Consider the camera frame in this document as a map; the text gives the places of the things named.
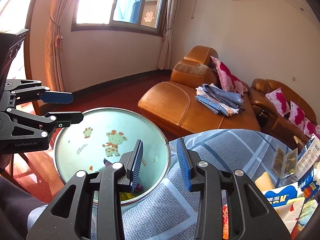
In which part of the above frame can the stack of folded blue cloths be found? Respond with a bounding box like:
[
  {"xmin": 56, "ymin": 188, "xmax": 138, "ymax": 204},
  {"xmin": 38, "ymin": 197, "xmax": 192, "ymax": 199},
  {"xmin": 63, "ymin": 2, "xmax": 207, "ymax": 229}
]
[{"xmin": 195, "ymin": 83, "xmax": 245, "ymax": 116}]

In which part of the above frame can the orange leather chaise sofa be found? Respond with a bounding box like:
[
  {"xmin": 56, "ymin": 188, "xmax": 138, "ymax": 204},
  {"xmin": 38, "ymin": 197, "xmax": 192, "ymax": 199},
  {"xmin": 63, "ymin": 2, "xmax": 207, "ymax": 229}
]
[{"xmin": 138, "ymin": 46, "xmax": 260, "ymax": 137}]

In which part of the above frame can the pink floral pillow left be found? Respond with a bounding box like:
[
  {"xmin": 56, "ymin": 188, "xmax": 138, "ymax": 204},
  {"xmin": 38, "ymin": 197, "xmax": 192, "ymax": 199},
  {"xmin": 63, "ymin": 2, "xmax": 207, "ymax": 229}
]
[{"xmin": 265, "ymin": 87, "xmax": 290, "ymax": 117}]

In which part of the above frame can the pink floral pillow middle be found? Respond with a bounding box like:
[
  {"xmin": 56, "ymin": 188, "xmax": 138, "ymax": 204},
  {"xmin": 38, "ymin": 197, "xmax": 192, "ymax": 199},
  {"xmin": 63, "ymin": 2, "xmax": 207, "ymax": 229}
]
[{"xmin": 289, "ymin": 101, "xmax": 305, "ymax": 131}]

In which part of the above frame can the yellow sponge wedge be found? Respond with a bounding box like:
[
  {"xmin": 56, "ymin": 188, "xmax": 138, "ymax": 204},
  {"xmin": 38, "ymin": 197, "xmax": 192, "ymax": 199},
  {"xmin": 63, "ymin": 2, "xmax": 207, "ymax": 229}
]
[{"xmin": 254, "ymin": 172, "xmax": 275, "ymax": 192}]

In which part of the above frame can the person's left hand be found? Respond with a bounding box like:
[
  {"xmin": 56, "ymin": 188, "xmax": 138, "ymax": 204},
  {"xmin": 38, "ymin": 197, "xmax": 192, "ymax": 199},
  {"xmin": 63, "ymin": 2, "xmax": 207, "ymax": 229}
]
[{"xmin": 0, "ymin": 154, "xmax": 12, "ymax": 170}]

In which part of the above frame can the blue plaid tablecloth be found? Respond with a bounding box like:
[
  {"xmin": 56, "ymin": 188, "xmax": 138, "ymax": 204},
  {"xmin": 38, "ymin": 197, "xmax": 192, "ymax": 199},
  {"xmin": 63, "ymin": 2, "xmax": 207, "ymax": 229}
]
[{"xmin": 27, "ymin": 138, "xmax": 291, "ymax": 239}]

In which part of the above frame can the brown leather three-seat sofa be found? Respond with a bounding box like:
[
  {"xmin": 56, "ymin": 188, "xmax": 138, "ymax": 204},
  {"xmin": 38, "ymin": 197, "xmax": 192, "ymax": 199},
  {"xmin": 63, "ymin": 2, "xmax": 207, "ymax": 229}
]
[{"xmin": 248, "ymin": 79, "xmax": 319, "ymax": 148}]

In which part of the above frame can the window with brown frame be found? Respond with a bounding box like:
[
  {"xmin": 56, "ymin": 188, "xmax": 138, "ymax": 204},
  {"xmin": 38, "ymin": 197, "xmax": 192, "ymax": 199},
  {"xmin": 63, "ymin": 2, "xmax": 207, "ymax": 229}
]
[{"xmin": 71, "ymin": 0, "xmax": 167, "ymax": 36}]

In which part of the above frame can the mint enamel basin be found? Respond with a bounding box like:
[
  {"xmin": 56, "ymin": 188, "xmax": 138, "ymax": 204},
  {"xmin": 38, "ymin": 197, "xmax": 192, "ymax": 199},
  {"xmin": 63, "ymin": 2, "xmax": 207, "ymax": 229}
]
[{"xmin": 54, "ymin": 107, "xmax": 171, "ymax": 210}]

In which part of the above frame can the blue Look milk carton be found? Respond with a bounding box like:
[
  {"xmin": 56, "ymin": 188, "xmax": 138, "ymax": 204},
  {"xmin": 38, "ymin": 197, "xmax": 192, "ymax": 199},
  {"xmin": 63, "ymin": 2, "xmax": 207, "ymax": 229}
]
[{"xmin": 262, "ymin": 164, "xmax": 320, "ymax": 233}]

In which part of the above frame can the pink floral pillow right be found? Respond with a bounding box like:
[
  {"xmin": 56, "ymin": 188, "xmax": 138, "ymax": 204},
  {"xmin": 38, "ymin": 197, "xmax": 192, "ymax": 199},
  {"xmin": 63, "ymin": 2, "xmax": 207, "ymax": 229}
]
[{"xmin": 303, "ymin": 118, "xmax": 320, "ymax": 138}]

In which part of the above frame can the beige curtain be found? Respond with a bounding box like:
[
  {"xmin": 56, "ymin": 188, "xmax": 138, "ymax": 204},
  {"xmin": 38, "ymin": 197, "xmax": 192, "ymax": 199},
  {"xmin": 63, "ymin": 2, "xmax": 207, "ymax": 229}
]
[{"xmin": 157, "ymin": 0, "xmax": 180, "ymax": 70}]

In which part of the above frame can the clear gold snack packet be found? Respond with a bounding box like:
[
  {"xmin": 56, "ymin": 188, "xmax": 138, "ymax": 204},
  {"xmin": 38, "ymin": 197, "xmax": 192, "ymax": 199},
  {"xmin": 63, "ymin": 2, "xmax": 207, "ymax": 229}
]
[{"xmin": 281, "ymin": 148, "xmax": 298, "ymax": 178}]

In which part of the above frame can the pink floral pillow on chaise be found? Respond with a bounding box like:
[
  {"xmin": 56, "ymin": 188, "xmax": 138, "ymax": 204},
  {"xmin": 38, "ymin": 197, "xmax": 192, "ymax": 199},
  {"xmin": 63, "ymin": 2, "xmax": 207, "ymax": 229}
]
[{"xmin": 210, "ymin": 56, "xmax": 248, "ymax": 96}]

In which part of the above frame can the tall white blue carton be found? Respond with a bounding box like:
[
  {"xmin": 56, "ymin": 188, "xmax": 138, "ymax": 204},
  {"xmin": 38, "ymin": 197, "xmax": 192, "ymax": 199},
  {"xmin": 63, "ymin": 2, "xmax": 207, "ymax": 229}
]
[{"xmin": 290, "ymin": 134, "xmax": 319, "ymax": 183}]

